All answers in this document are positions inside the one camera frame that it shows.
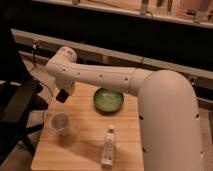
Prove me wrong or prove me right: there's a black eraser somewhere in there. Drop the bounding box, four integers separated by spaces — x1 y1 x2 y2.
56 89 69 103

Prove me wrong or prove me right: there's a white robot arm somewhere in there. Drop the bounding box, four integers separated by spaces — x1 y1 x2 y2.
46 47 204 171

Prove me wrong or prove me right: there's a green bowl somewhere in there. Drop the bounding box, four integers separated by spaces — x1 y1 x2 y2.
93 88 124 113

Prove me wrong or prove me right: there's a black office chair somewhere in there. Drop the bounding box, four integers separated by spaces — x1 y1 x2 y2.
0 11 48 165

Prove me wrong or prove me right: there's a white plastic bottle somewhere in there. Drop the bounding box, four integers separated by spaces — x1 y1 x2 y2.
101 125 115 168

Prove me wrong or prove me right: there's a black cable left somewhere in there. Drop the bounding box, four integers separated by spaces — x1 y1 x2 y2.
31 41 54 98

